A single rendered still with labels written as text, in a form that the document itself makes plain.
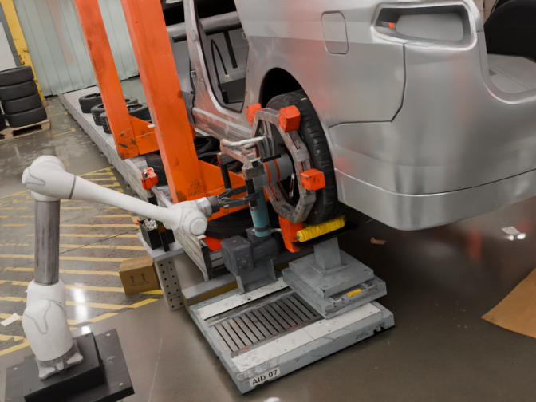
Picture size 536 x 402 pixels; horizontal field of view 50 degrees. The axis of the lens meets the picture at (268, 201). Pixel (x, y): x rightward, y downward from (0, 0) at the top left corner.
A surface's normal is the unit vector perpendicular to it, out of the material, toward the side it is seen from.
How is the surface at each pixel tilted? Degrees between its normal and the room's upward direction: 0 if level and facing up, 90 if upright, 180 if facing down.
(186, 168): 90
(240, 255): 90
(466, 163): 104
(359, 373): 0
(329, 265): 90
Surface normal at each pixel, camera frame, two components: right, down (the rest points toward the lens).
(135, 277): 0.07, 0.35
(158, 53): 0.41, 0.26
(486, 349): -0.18, -0.92
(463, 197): 0.12, 0.55
